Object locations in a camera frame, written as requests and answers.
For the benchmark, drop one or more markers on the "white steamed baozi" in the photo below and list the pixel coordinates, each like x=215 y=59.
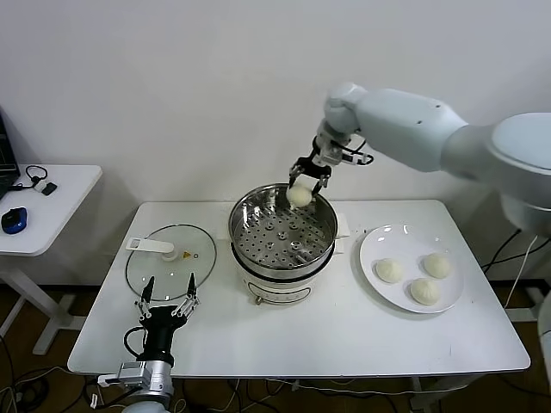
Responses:
x=438 y=264
x=425 y=291
x=300 y=197
x=389 y=271

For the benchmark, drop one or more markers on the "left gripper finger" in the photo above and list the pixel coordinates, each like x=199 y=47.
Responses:
x=144 y=306
x=189 y=303

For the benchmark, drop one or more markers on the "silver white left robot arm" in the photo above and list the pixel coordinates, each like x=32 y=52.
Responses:
x=160 y=378

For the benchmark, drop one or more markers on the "white electric cooking pot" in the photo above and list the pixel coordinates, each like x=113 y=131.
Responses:
x=275 y=286

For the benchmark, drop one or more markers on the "small white device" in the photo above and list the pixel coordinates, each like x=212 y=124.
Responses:
x=41 y=185

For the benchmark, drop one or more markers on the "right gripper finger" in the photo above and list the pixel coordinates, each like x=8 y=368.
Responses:
x=323 y=181
x=295 y=174

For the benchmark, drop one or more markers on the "small black device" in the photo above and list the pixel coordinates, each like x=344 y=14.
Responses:
x=51 y=189

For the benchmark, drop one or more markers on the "white side table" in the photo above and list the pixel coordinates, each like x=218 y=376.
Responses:
x=64 y=215

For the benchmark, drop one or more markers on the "white round plate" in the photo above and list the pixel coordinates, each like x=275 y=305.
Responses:
x=379 y=241

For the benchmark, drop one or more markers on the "stainless steel steamer basket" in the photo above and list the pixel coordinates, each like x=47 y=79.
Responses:
x=280 y=245

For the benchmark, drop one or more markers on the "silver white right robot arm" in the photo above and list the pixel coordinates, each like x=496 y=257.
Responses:
x=409 y=125

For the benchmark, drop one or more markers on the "white table leg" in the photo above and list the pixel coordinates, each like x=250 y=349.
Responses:
x=426 y=393

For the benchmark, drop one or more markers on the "blue computer mouse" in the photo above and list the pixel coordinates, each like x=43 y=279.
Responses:
x=14 y=220

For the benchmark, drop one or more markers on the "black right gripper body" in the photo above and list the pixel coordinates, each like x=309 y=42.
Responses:
x=316 y=165

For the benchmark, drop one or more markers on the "silver wrist module box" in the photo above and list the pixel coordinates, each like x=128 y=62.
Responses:
x=333 y=155
x=134 y=374

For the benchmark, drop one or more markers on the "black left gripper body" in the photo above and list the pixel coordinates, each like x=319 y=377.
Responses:
x=161 y=320

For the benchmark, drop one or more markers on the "black laptop screen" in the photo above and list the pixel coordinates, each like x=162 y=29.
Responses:
x=6 y=168

